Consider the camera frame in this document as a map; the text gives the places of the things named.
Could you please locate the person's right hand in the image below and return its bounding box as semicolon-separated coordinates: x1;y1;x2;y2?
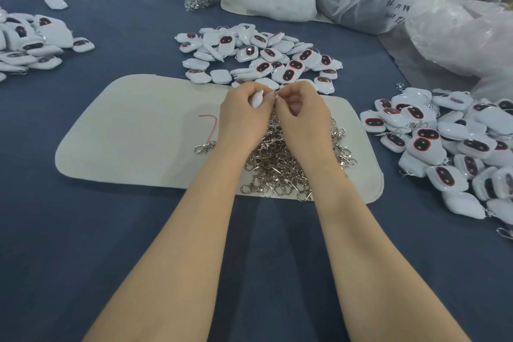
275;81;338;170

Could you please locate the person's left hand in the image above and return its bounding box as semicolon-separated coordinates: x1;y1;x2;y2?
216;83;277;161

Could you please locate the pile of metal clasps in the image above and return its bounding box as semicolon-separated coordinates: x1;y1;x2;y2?
240;105;359;201

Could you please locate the pile of finished fobs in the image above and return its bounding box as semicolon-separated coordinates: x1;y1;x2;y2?
359;85;513;238

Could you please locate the person's right forearm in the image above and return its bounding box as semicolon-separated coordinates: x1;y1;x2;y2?
311;157;472;342

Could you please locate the person's left forearm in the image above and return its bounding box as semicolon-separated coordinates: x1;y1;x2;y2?
82;155;256;342

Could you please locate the thin red thread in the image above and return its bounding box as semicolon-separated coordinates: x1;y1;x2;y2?
198;113;219;140

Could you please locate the cream felt work mat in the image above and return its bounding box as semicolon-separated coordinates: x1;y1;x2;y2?
55;75;385;203

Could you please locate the crumpled clear plastic bag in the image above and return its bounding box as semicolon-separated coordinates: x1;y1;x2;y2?
406;0;513;100

